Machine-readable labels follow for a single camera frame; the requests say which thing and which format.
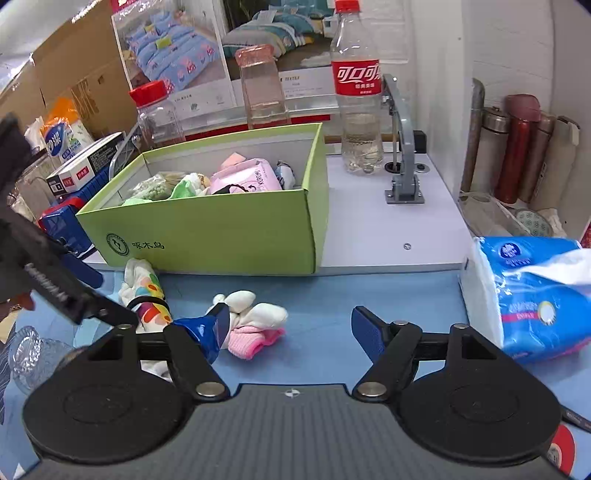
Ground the red tape roll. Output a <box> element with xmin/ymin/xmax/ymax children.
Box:
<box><xmin>545</xmin><ymin>424</ymin><xmax>577</xmax><ymax>477</ymax></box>

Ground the bedding picture wall poster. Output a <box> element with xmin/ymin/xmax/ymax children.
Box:
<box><xmin>111</xmin><ymin>0</ymin><xmax>411</xmax><ymax>123</ymax></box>

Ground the black and white carton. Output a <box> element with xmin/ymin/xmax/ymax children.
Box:
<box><xmin>45</xmin><ymin>131</ymin><xmax>127</xmax><ymax>197</ymax></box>

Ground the clear plastic container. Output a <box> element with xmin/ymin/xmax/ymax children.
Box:
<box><xmin>459</xmin><ymin>194</ymin><xmax>532</xmax><ymax>239</ymax></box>

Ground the pink wipes pack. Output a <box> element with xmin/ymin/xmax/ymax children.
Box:
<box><xmin>210</xmin><ymin>158</ymin><xmax>283</xmax><ymax>195</ymax></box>

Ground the white shelf unit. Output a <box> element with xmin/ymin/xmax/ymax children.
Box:
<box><xmin>409</xmin><ymin>0</ymin><xmax>591</xmax><ymax>259</ymax></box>

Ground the brown thermos flask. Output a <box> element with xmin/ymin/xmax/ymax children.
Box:
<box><xmin>519</xmin><ymin>113</ymin><xmax>557</xmax><ymax>204</ymax></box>

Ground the orange and blue pack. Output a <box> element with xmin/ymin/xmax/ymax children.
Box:
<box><xmin>41</xmin><ymin>97</ymin><xmax>96</xmax><ymax>160</ymax></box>

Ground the white desk riser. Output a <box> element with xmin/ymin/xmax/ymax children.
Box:
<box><xmin>83</xmin><ymin>152</ymin><xmax>472</xmax><ymax>274</ymax></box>

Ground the blue and white sock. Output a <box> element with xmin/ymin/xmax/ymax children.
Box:
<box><xmin>276</xmin><ymin>161</ymin><xmax>297</xmax><ymax>190</ymax></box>

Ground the brown cardboard sheet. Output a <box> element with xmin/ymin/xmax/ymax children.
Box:
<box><xmin>0</xmin><ymin>0</ymin><xmax>139</xmax><ymax>139</ymax></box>

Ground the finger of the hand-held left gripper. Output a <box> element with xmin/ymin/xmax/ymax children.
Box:
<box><xmin>64</xmin><ymin>251</ymin><xmax>105</xmax><ymax>290</ymax></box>
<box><xmin>84</xmin><ymin>295</ymin><xmax>140</xmax><ymax>328</ymax></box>

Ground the red label cola bottle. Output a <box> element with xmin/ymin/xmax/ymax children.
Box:
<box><xmin>329</xmin><ymin>0</ymin><xmax>387</xmax><ymax>175</ymax></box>

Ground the bag of pale green beads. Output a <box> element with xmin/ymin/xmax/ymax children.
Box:
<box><xmin>131</xmin><ymin>172</ymin><xmax>186</xmax><ymax>202</ymax></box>

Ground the red thermos flask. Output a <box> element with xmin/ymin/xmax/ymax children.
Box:
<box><xmin>494</xmin><ymin>95</ymin><xmax>541</xmax><ymax>205</ymax></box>

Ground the steel thermos flask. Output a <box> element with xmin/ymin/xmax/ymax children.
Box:
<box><xmin>475</xmin><ymin>107</ymin><xmax>511</xmax><ymax>197</ymax></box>

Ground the white and pink sock bundle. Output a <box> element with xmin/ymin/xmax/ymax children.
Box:
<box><xmin>206</xmin><ymin>290</ymin><xmax>290</xmax><ymax>361</ymax></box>

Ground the patterned round metal lid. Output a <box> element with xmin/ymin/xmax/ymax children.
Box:
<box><xmin>515</xmin><ymin>209</ymin><xmax>553</xmax><ymax>237</ymax></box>

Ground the clear ribbed glass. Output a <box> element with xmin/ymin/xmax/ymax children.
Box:
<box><xmin>8</xmin><ymin>325</ymin><xmax>88</xmax><ymax>396</ymax></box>

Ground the blue table mat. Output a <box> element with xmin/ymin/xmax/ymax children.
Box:
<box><xmin>0</xmin><ymin>270</ymin><xmax>591</xmax><ymax>480</ymax></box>

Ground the green cardboard box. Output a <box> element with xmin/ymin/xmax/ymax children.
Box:
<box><xmin>75</xmin><ymin>122</ymin><xmax>330</xmax><ymax>277</ymax></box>

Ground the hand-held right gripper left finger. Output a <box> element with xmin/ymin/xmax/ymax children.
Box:
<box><xmin>85</xmin><ymin>302</ymin><xmax>232</xmax><ymax>402</ymax></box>

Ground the red lid clear jar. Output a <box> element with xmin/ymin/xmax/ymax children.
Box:
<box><xmin>129</xmin><ymin>80</ymin><xmax>186</xmax><ymax>150</ymax></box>

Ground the black pen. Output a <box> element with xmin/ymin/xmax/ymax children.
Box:
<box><xmin>561</xmin><ymin>406</ymin><xmax>591</xmax><ymax>433</ymax></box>

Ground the beige thermos flask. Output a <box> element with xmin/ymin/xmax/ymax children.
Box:
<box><xmin>531</xmin><ymin>115</ymin><xmax>581</xmax><ymax>211</ymax></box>

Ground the colourful dotted sock bundle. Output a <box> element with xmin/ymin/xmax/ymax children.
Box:
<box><xmin>119</xmin><ymin>257</ymin><xmax>175</xmax><ymax>382</ymax></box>

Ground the pink lid clear bottle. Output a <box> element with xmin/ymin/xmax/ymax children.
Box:
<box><xmin>235</xmin><ymin>44</ymin><xmax>293</xmax><ymax>131</ymax></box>

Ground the blue metal device box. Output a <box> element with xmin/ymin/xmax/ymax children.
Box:
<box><xmin>38</xmin><ymin>196</ymin><xmax>94</xmax><ymax>259</ymax></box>

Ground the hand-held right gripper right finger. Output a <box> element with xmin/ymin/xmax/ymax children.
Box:
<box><xmin>351</xmin><ymin>305</ymin><xmax>504</xmax><ymax>401</ymax></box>

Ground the blue tissue pack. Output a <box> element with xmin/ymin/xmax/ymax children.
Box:
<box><xmin>462</xmin><ymin>236</ymin><xmax>591</xmax><ymax>363</ymax></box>

